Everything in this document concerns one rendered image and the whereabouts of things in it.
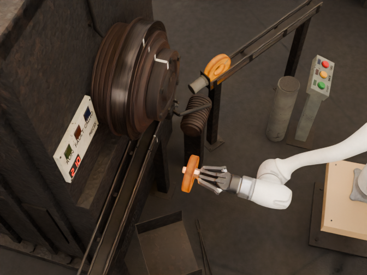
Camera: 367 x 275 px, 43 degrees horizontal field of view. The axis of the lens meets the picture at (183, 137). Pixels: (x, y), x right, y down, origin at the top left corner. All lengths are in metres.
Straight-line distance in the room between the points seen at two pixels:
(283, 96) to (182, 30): 1.23
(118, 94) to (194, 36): 1.96
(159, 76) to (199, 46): 1.81
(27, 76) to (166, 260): 1.06
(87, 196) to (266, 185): 0.71
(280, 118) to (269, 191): 1.00
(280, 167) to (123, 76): 0.77
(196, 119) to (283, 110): 0.56
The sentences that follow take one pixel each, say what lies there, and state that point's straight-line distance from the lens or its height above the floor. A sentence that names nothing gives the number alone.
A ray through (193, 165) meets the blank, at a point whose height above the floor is 0.90.
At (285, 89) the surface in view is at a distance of 2.60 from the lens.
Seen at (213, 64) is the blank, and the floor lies 0.77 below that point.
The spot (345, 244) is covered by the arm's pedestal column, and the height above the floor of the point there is 0.02.
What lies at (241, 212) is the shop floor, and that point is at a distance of 2.76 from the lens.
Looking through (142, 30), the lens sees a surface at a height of 1.33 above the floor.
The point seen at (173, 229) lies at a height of 0.61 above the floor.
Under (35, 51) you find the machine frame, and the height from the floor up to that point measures 1.62.
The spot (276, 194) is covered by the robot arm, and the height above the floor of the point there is 0.87.
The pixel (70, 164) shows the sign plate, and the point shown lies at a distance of 1.65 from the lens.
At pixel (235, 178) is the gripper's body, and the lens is 1.87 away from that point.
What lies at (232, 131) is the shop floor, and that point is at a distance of 3.02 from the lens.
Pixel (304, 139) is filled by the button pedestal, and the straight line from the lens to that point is 3.02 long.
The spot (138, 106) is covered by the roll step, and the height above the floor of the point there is 1.18.
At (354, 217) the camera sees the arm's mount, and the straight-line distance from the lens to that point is 2.41.
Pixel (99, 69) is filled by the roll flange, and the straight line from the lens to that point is 1.68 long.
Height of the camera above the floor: 2.53
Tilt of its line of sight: 58 degrees down
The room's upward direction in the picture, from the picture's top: 2 degrees counter-clockwise
